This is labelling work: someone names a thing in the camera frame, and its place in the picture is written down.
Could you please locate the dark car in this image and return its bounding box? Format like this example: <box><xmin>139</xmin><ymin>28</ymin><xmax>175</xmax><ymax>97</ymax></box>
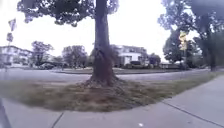
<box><xmin>38</xmin><ymin>62</ymin><xmax>57</xmax><ymax>71</ymax></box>

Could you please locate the dry grass strip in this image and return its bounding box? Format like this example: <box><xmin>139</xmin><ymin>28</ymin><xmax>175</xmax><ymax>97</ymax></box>
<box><xmin>0</xmin><ymin>71</ymin><xmax>224</xmax><ymax>113</ymax></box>

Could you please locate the group of trees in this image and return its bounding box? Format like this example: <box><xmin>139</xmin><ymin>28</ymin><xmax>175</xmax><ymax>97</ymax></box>
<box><xmin>158</xmin><ymin>0</ymin><xmax>224</xmax><ymax>72</ymax></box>

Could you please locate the yellow sign on pole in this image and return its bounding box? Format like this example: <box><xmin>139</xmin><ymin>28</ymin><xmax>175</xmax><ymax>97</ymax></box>
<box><xmin>178</xmin><ymin>30</ymin><xmax>188</xmax><ymax>70</ymax></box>

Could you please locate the grey asphalt road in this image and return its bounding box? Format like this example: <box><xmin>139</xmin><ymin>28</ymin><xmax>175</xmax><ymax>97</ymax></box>
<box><xmin>0</xmin><ymin>67</ymin><xmax>214</xmax><ymax>84</ymax></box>

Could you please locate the thick-trunked tree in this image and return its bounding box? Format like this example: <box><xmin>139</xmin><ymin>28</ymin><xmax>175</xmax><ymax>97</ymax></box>
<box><xmin>16</xmin><ymin>0</ymin><xmax>120</xmax><ymax>88</ymax></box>

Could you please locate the grey concrete sidewalk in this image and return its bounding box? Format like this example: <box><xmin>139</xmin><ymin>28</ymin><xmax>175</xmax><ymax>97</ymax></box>
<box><xmin>0</xmin><ymin>74</ymin><xmax>224</xmax><ymax>128</ymax></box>

